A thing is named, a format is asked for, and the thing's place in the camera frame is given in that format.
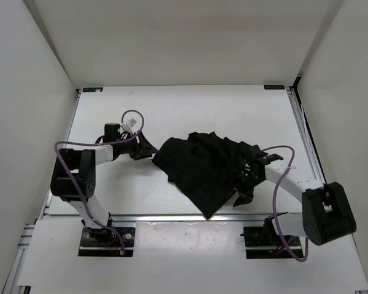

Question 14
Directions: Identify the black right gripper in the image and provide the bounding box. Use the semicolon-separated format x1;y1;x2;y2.
222;168;264;207

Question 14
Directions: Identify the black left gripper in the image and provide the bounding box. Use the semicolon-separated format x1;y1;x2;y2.
117;130;158;160

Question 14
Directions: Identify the black pleated skirt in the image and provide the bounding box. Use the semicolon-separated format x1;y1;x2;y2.
152;132;266;219

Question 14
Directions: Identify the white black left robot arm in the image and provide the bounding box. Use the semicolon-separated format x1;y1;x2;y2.
50;121;158;245

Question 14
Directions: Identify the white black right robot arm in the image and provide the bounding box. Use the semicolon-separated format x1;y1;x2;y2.
234;153;357;246

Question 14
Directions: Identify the blue left corner label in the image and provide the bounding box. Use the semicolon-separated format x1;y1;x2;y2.
82;87;103;92

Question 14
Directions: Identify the blue corner label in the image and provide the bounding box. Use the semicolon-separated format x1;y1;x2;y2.
264;85;285;90
82;87;103;92

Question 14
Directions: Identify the blue right corner label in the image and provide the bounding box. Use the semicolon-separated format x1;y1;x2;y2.
264;85;285;90

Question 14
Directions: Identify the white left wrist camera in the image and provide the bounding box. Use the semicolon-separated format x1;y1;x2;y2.
121;118;137;134

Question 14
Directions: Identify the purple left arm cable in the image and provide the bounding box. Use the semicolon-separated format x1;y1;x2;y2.
53;110;145;257

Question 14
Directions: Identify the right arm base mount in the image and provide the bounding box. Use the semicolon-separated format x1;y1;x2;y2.
240;216;292;259

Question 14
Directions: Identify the right side aluminium rail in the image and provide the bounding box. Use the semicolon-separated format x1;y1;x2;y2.
286;86;338;221

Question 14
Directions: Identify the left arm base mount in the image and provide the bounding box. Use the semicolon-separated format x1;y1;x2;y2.
78;225;136;257

